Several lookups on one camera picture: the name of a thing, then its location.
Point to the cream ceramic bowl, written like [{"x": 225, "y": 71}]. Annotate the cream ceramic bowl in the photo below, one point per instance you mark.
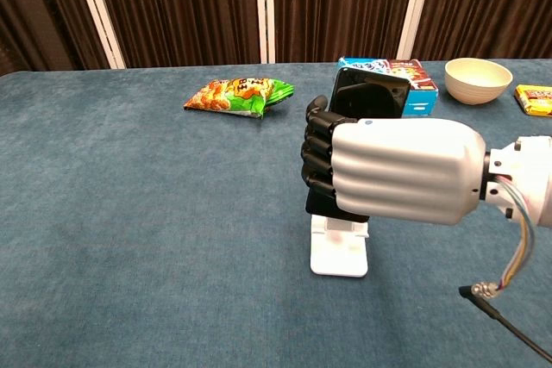
[{"x": 478, "y": 81}]

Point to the yellow snack box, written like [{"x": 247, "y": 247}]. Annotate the yellow snack box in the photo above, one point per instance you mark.
[{"x": 537, "y": 100}]

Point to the white phone stand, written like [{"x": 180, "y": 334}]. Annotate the white phone stand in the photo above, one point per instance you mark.
[{"x": 338, "y": 256}]

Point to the blue red snack box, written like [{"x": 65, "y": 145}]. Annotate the blue red snack box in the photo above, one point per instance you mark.
[{"x": 420, "y": 88}]

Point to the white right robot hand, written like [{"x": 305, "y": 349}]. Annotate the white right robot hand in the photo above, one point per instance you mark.
[{"x": 401, "y": 170}]

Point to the black smartphone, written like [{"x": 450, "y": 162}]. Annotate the black smartphone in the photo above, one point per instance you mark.
[{"x": 366, "y": 92}]

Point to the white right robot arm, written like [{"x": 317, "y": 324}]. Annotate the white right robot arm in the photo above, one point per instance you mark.
[{"x": 528, "y": 174}]

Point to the orange green snack bag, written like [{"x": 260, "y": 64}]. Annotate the orange green snack bag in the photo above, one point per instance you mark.
[{"x": 235, "y": 96}]

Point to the blue table cloth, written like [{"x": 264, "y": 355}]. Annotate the blue table cloth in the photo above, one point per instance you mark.
[{"x": 151, "y": 213}]

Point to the dark pleated screen panel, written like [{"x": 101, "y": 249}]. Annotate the dark pleated screen panel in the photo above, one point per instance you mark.
[
  {"x": 491, "y": 1},
  {"x": 336, "y": 6},
  {"x": 181, "y": 6},
  {"x": 39, "y": 10}
]

